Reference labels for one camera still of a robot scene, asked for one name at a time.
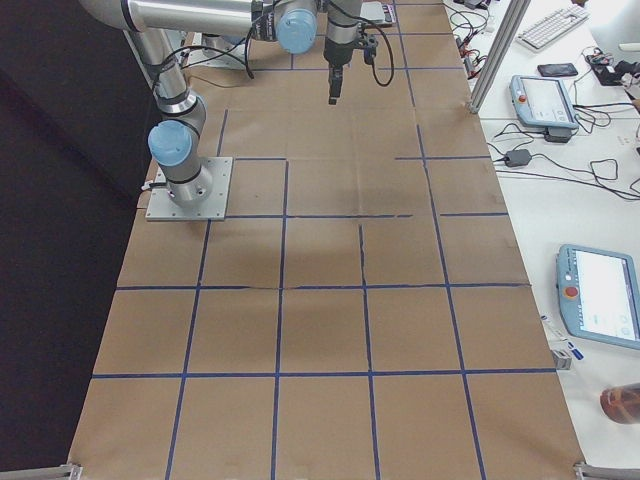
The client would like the upper teach pendant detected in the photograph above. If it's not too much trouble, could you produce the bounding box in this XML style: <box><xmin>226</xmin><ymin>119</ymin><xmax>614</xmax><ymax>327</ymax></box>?
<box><xmin>509</xmin><ymin>75</ymin><xmax>579</xmax><ymax>130</ymax></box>

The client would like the white keyboard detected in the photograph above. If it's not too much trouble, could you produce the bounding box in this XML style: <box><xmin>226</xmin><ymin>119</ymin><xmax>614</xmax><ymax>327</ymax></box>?
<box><xmin>515</xmin><ymin>5</ymin><xmax>590</xmax><ymax>52</ymax></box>

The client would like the black braided cable left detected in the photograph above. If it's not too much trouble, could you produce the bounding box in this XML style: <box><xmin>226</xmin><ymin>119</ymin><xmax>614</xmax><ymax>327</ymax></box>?
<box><xmin>327</xmin><ymin>0</ymin><xmax>396</xmax><ymax>87</ymax></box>

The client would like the black power adapter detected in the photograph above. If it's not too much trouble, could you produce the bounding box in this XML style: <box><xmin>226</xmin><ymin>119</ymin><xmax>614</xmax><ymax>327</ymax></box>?
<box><xmin>503</xmin><ymin>149</ymin><xmax>532</xmax><ymax>168</ymax></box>

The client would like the teach pendant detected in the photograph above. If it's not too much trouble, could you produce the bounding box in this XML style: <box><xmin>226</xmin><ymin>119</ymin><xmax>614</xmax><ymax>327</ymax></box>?
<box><xmin>556</xmin><ymin>244</ymin><xmax>639</xmax><ymax>350</ymax></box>
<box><xmin>509</xmin><ymin>75</ymin><xmax>579</xmax><ymax>130</ymax></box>

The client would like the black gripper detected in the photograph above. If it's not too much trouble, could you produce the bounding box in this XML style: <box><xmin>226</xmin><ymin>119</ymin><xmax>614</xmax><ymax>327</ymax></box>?
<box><xmin>323</xmin><ymin>42</ymin><xmax>376</xmax><ymax>105</ymax></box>

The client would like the digital kitchen scale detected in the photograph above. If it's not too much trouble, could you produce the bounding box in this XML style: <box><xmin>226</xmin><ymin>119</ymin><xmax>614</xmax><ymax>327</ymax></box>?
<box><xmin>360</xmin><ymin>1</ymin><xmax>397</xmax><ymax>27</ymax></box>

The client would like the brown glass jar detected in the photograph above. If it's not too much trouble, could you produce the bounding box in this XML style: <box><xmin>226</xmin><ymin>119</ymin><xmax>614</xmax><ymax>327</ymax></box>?
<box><xmin>600</xmin><ymin>383</ymin><xmax>640</xmax><ymax>424</ymax></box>

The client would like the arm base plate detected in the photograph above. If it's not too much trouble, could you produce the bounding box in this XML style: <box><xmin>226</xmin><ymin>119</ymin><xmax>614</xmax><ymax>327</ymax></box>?
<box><xmin>145</xmin><ymin>157</ymin><xmax>233</xmax><ymax>221</ymax></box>
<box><xmin>186</xmin><ymin>33</ymin><xmax>246</xmax><ymax>70</ymax></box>

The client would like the lower teach pendant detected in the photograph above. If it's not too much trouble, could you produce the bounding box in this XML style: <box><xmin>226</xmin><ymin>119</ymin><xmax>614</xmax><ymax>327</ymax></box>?
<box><xmin>556</xmin><ymin>244</ymin><xmax>639</xmax><ymax>350</ymax></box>

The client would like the aluminium frame post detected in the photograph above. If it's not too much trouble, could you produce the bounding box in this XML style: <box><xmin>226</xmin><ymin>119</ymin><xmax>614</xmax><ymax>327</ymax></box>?
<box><xmin>467</xmin><ymin>0</ymin><xmax>530</xmax><ymax>114</ymax></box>

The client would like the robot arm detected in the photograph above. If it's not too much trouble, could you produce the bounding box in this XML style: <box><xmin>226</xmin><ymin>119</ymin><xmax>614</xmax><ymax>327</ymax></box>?
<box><xmin>81</xmin><ymin>1</ymin><xmax>326</xmax><ymax>206</ymax></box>
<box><xmin>323</xmin><ymin>0</ymin><xmax>378</xmax><ymax>105</ymax></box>

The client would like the black smartphone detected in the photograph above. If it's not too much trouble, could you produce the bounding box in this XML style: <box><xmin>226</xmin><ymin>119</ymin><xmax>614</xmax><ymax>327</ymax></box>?
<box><xmin>537</xmin><ymin>63</ymin><xmax>578</xmax><ymax>78</ymax></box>

